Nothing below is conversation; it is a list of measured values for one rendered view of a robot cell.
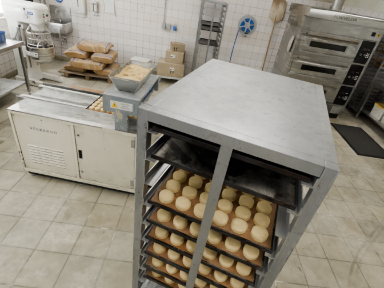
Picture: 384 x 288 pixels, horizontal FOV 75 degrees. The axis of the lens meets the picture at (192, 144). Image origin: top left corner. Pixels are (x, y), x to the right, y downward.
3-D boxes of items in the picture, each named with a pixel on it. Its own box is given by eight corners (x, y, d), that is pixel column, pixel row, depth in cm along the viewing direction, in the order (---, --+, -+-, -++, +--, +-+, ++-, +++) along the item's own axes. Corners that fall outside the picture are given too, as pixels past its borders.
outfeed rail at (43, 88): (39, 90, 279) (38, 84, 275) (40, 89, 282) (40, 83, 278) (218, 125, 272) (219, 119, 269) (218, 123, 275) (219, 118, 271)
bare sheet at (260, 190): (212, 93, 120) (213, 90, 119) (298, 117, 111) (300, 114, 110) (150, 158, 71) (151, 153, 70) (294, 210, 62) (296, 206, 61)
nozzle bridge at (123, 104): (103, 127, 235) (102, 94, 216) (130, 98, 295) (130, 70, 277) (138, 134, 234) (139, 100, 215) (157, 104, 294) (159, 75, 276)
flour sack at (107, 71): (113, 78, 540) (112, 71, 532) (92, 75, 536) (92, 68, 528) (120, 67, 600) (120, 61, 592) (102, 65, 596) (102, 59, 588)
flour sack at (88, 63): (68, 67, 519) (67, 59, 510) (75, 62, 554) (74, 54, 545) (104, 72, 526) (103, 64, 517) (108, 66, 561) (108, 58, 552)
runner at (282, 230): (287, 131, 118) (290, 126, 117) (294, 133, 118) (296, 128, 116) (274, 235, 67) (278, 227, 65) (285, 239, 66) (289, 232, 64)
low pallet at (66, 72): (58, 76, 533) (58, 71, 527) (74, 65, 600) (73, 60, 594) (116, 84, 542) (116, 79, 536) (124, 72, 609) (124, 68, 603)
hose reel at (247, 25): (244, 66, 606) (258, 16, 547) (246, 68, 592) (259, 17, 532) (228, 64, 605) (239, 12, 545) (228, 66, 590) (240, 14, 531)
